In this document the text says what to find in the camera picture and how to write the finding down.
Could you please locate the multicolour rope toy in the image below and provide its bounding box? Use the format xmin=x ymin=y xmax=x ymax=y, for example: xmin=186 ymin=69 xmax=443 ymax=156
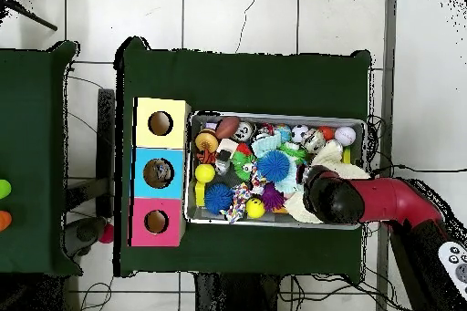
xmin=220 ymin=164 xmax=267 ymax=223

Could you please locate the cream knitted cloth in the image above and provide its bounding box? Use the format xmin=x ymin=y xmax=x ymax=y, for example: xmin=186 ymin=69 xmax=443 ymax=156
xmin=283 ymin=140 xmax=371 ymax=224

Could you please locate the wooden box with three holes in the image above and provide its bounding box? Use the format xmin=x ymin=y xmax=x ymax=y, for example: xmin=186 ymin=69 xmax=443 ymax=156
xmin=127 ymin=97 xmax=192 ymax=248

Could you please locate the shallow clear mesh bin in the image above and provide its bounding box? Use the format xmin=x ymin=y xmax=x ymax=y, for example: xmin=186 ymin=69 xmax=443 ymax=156
xmin=183 ymin=109 xmax=368 ymax=231

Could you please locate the brown toy football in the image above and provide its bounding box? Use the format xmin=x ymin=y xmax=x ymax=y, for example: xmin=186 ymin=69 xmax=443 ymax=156
xmin=214 ymin=116 xmax=242 ymax=140

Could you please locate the wooden burger toy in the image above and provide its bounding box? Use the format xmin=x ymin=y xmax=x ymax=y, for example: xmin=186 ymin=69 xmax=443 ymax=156
xmin=193 ymin=128 xmax=220 ymax=154

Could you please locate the teal knitted cloth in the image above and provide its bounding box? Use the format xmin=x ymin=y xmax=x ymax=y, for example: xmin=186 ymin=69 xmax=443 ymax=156
xmin=251 ymin=131 xmax=305 ymax=194

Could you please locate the large blue spiky ball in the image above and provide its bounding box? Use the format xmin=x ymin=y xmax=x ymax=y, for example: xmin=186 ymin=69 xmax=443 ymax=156
xmin=256 ymin=149 xmax=291 ymax=183

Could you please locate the small blue spiky ball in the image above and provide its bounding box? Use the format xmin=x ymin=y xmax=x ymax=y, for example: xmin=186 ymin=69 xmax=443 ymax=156
xmin=203 ymin=183 xmax=234 ymax=215

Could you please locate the yellow smiley ball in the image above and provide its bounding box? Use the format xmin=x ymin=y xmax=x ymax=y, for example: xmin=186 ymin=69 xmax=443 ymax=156
xmin=244 ymin=197 xmax=266 ymax=220

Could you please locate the green spiky ball with eyes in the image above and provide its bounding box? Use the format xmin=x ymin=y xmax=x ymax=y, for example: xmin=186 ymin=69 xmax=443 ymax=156
xmin=280 ymin=141 xmax=308 ymax=166

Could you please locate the black and white soccer ball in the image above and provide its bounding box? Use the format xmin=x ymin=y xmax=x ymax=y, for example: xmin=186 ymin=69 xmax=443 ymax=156
xmin=291 ymin=123 xmax=310 ymax=144

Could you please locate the dark green table cloth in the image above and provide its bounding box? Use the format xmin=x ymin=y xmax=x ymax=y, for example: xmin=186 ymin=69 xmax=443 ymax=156
xmin=113 ymin=36 xmax=373 ymax=283
xmin=0 ymin=40 xmax=83 ymax=276

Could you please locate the white baseball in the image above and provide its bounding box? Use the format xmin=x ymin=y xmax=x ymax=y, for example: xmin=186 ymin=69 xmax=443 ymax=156
xmin=334 ymin=125 xmax=358 ymax=147

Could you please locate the black upright panel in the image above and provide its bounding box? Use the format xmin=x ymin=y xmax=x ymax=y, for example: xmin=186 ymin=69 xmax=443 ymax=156
xmin=96 ymin=88 xmax=116 ymax=219

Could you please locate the red ball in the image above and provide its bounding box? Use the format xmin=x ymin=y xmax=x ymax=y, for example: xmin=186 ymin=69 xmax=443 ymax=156
xmin=97 ymin=223 xmax=115 ymax=244

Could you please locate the grey rounded object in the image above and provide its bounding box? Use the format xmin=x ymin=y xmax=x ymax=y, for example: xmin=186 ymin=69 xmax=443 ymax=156
xmin=63 ymin=216 xmax=108 ymax=258

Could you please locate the orange round object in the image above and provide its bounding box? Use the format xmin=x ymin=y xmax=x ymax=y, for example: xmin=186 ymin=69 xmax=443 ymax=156
xmin=0 ymin=210 xmax=13 ymax=233

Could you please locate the black rod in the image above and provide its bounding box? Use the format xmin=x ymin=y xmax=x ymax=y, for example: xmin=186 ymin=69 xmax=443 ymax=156
xmin=0 ymin=0 xmax=58 ymax=32

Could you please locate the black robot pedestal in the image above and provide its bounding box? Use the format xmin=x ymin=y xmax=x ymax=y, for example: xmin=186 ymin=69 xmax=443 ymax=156
xmin=194 ymin=272 xmax=282 ymax=311

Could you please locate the black cable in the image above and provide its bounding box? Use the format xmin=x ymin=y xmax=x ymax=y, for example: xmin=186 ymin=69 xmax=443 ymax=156
xmin=369 ymin=163 xmax=467 ymax=177

